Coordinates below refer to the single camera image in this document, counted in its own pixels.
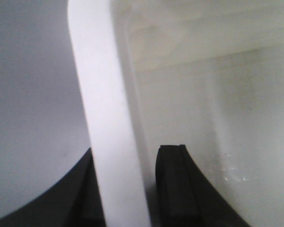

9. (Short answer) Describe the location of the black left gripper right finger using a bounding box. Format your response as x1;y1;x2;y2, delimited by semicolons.
155;145;248;227

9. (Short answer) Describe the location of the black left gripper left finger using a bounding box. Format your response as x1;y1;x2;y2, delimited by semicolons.
0;148;106;227

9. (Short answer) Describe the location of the white plastic tote box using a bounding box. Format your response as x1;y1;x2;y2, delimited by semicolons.
68;0;284;227

